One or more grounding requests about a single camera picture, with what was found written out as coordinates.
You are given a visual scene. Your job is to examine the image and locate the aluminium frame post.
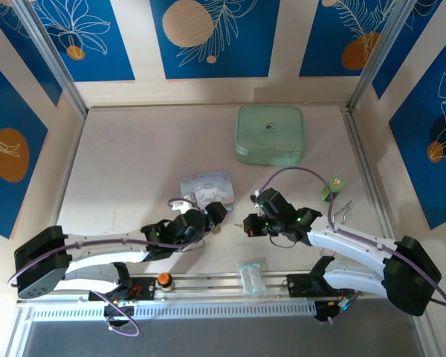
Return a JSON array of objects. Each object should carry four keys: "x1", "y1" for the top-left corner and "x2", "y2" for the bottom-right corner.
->
[
  {"x1": 13, "y1": 0, "x2": 88, "y2": 117},
  {"x1": 347, "y1": 0, "x2": 413, "y2": 111}
]

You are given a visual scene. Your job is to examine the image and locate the white slotted cable duct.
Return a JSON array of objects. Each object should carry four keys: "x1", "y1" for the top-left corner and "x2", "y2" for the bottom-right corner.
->
[{"x1": 31, "y1": 301, "x2": 317, "y2": 324}]

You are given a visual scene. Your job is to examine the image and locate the mint green zip case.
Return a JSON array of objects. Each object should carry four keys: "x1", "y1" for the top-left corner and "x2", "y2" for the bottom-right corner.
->
[{"x1": 233, "y1": 103, "x2": 306, "y2": 167}]

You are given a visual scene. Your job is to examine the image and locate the small green bottle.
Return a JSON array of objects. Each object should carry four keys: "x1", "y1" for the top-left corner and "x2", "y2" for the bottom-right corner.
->
[{"x1": 319, "y1": 176, "x2": 346, "y2": 202}]

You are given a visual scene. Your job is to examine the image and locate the metal nail nippers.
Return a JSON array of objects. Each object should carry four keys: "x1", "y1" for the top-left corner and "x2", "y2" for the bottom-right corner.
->
[{"x1": 332, "y1": 199, "x2": 354, "y2": 217}]

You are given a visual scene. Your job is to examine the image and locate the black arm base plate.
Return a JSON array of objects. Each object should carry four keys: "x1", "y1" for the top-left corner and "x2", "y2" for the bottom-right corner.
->
[
  {"x1": 285, "y1": 273, "x2": 343, "y2": 298},
  {"x1": 113, "y1": 275, "x2": 157, "y2": 301}
]

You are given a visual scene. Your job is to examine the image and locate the orange push button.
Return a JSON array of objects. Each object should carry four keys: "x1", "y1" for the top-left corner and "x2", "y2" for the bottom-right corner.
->
[{"x1": 155, "y1": 272, "x2": 175, "y2": 291}]

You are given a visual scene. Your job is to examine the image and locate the clear plastic bag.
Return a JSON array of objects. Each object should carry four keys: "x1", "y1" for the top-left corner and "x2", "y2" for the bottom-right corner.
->
[{"x1": 238, "y1": 260, "x2": 265, "y2": 297}]

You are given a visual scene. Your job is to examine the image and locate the aluminium table edge rail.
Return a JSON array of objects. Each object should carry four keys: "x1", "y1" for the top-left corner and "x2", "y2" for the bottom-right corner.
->
[
  {"x1": 51, "y1": 109, "x2": 88, "y2": 231},
  {"x1": 341, "y1": 106, "x2": 397, "y2": 242}
]

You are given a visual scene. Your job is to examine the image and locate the aluminium mounting rail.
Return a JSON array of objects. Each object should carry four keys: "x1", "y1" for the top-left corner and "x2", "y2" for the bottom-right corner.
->
[{"x1": 128, "y1": 270, "x2": 390, "y2": 301}]

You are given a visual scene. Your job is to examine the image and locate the cartoon bunny tin box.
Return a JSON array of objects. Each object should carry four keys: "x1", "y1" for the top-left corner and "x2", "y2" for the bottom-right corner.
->
[{"x1": 178, "y1": 169, "x2": 236, "y2": 211}]

